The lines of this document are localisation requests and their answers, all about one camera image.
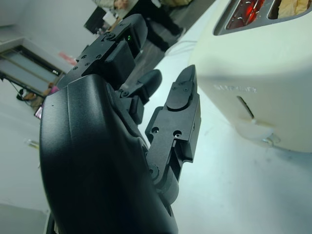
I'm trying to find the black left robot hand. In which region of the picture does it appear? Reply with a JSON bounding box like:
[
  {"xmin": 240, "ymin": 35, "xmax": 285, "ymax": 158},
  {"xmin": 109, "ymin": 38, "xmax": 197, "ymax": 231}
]
[{"xmin": 39, "ymin": 14, "xmax": 202, "ymax": 234}]

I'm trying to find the toast slice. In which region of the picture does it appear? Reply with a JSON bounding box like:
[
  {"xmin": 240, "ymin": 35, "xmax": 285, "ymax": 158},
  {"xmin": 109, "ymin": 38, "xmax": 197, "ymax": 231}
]
[{"xmin": 277, "ymin": 0, "xmax": 312, "ymax": 20}]

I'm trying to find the person in black trousers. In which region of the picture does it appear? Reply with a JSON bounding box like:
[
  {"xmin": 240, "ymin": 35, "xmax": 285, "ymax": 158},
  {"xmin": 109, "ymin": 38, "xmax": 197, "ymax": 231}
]
[{"xmin": 114, "ymin": 0, "xmax": 185, "ymax": 52}]

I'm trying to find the cream white toaster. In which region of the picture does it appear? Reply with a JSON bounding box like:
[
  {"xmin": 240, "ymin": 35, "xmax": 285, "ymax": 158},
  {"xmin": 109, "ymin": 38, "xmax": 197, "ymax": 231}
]
[{"xmin": 189, "ymin": 0, "xmax": 312, "ymax": 154}]

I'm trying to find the grey framed glass panel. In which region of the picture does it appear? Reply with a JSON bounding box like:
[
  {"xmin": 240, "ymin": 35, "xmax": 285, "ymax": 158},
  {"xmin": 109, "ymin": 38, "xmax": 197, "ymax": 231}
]
[{"xmin": 0, "ymin": 45, "xmax": 66, "ymax": 95}]

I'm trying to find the white toaster power cord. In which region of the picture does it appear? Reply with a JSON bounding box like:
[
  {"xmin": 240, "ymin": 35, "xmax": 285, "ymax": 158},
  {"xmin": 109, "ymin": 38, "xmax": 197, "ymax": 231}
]
[{"xmin": 167, "ymin": 39, "xmax": 198, "ymax": 54}]

